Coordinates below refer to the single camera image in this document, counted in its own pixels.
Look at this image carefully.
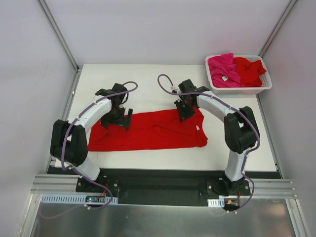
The left aluminium frame post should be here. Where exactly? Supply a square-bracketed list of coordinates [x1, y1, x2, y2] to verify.
[37, 0, 79, 72]

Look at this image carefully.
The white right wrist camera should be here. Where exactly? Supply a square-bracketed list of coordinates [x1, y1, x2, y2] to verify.
[170, 85, 179, 94]

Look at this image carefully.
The red t shirt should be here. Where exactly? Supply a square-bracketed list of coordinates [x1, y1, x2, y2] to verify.
[88, 109, 208, 152]
[233, 57, 267, 87]

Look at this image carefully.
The aluminium frame post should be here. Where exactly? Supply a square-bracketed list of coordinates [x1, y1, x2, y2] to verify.
[37, 0, 79, 72]
[258, 0, 299, 58]

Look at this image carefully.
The left white cable duct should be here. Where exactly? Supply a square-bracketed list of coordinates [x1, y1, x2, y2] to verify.
[41, 194, 119, 205]

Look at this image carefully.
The right aluminium frame post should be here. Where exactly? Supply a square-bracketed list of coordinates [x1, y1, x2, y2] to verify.
[258, 0, 299, 58]

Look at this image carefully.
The pink t shirt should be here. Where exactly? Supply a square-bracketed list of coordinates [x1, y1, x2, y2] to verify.
[207, 53, 244, 88]

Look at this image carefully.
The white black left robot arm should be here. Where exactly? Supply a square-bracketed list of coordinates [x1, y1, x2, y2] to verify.
[50, 83, 133, 192]

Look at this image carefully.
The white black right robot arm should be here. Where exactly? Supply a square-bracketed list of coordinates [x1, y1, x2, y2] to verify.
[172, 79, 260, 196]

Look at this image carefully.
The white cable duct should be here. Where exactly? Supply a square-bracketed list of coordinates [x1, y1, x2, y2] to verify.
[207, 198, 225, 208]
[41, 194, 119, 205]

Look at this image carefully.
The right white cable duct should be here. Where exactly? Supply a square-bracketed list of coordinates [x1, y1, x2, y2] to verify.
[207, 198, 225, 208]

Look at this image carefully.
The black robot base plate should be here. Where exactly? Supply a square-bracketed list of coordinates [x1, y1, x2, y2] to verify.
[75, 167, 251, 207]

